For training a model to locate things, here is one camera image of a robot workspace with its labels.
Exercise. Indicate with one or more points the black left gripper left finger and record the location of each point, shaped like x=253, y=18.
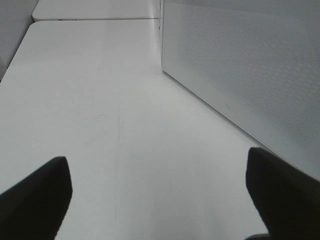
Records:
x=35, y=207

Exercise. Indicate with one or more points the white microwave door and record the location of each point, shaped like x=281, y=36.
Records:
x=255, y=61

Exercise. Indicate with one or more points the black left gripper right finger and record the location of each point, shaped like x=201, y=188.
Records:
x=287, y=200

